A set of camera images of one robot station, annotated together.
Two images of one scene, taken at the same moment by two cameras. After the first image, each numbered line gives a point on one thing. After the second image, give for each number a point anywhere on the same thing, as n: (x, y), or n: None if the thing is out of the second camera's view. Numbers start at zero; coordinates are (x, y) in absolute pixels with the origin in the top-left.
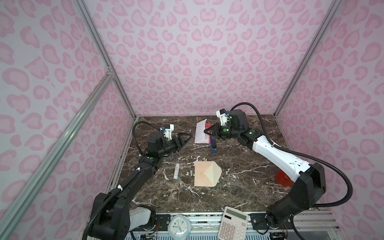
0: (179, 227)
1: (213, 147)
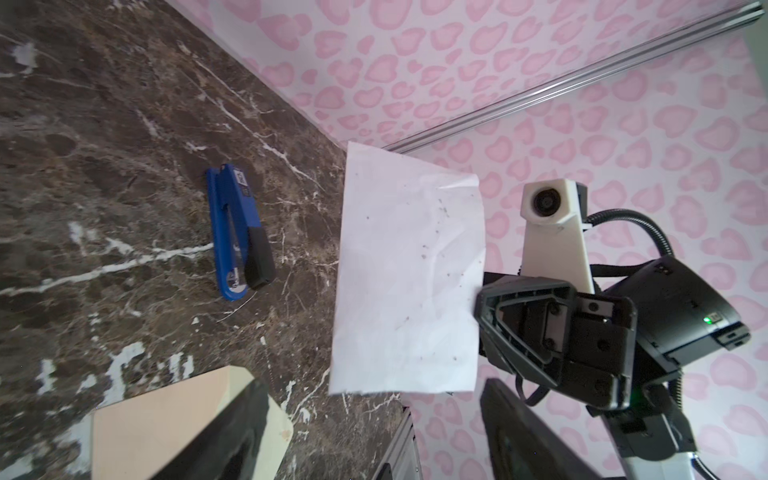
0: None
1: (243, 252)
